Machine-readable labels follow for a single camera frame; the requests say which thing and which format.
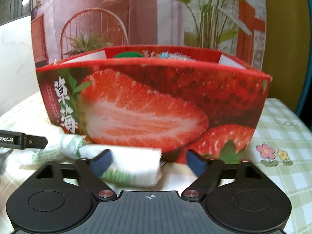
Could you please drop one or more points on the blue cotton pad pack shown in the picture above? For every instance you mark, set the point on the blue cotton pad pack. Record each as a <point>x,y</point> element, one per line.
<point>179,56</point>

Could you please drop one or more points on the white green tissue pack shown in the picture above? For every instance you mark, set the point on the white green tissue pack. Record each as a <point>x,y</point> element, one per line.
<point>132,166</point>

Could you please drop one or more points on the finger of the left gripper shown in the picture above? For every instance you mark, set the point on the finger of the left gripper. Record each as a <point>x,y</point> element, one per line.
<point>37,142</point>

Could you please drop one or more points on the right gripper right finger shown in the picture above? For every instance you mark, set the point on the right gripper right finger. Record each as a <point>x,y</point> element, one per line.
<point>207,171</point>

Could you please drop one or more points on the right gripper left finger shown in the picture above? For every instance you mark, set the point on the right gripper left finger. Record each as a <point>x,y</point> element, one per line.
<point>90,172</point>

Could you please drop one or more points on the red strawberry cardboard box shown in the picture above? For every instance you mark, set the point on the red strawberry cardboard box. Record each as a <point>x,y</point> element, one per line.
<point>211,105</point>

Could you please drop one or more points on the person's left hand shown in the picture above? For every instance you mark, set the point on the person's left hand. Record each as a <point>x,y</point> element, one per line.
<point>3,160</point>

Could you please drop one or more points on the printed room scene backdrop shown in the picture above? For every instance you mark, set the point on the printed room scene backdrop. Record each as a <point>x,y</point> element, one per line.
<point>63,28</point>

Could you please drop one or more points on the green felt pouch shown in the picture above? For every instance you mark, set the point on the green felt pouch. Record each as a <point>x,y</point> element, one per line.
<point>129,54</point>

